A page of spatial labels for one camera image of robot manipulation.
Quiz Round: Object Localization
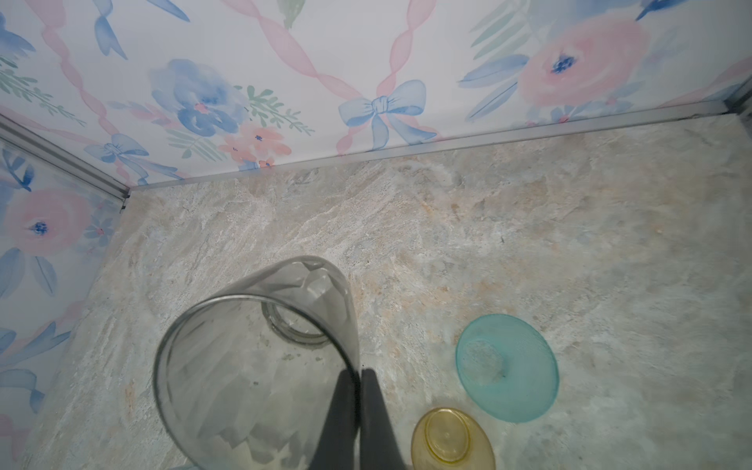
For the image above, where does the small yellow plastic cup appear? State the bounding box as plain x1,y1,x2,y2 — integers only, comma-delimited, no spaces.
411,407,497,470

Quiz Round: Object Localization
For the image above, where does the teal plastic cup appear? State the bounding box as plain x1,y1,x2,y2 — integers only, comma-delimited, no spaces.
456,315,560,423

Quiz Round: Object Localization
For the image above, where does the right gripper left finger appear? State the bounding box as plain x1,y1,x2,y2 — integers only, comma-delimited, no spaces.
309,370,360,470

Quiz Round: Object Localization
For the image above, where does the small grey plastic cup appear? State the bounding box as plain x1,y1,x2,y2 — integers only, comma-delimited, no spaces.
153,256,360,469

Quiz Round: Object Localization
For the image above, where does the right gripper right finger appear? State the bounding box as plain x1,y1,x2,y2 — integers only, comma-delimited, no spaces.
360,368,407,470

